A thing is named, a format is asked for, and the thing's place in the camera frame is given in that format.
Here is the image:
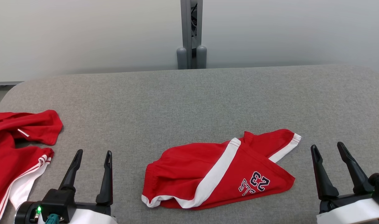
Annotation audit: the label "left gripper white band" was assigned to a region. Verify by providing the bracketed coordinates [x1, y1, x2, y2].
[15, 149, 117, 224]

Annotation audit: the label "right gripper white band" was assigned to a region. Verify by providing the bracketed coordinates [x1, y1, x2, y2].
[311, 142, 379, 224]

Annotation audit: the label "red shirt with white sleeves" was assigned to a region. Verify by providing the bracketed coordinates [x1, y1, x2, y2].
[0, 110, 63, 224]

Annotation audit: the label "red shorts with white stripe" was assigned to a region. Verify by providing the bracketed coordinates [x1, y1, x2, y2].
[141, 129, 302, 210]

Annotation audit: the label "grey cylindrical post foot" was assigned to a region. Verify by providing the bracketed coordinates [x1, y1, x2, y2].
[177, 47, 188, 70]
[196, 45, 207, 69]

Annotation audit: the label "grey metal partition post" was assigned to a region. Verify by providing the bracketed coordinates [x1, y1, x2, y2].
[181, 0, 203, 69]

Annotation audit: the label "black cables inside post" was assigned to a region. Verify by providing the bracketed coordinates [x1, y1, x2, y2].
[191, 2, 198, 46]

